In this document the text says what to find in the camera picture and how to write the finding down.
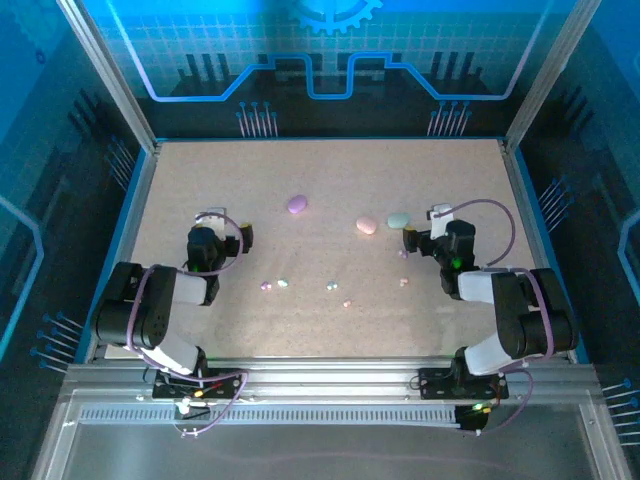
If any aluminium table edge rail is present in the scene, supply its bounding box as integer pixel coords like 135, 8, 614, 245
82, 142, 162, 364
499, 139, 576, 364

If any grey metal shelf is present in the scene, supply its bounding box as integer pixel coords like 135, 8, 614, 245
29, 389, 631, 480

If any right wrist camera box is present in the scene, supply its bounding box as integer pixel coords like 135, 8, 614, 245
426, 202, 455, 240

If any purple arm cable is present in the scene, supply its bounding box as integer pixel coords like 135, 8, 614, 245
127, 212, 250, 439
434, 198, 556, 437

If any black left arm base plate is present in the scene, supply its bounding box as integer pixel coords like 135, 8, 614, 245
151, 368, 246, 400

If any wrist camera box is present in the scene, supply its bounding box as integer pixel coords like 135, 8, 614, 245
194, 205, 229, 234
426, 202, 455, 240

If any long aluminium frame rail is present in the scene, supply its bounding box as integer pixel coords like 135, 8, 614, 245
64, 357, 599, 401

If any aluminium frame post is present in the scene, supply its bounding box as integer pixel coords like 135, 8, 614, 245
502, 0, 604, 154
55, 0, 161, 154

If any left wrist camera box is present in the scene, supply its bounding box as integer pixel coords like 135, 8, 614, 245
194, 205, 229, 234

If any blue printed circuit wall panel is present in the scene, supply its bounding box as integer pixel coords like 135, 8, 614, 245
0, 0, 151, 480
514, 0, 640, 451

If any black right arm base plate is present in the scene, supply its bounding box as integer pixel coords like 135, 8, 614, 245
418, 367, 510, 400

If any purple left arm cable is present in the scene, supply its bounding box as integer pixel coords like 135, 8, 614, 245
127, 212, 250, 439

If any blue printed gear backdrop panel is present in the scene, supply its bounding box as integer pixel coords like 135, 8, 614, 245
82, 0, 576, 141

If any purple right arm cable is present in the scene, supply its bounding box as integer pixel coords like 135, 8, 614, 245
434, 198, 556, 437

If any slotted grey cable duct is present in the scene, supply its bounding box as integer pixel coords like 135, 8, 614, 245
79, 405, 464, 426

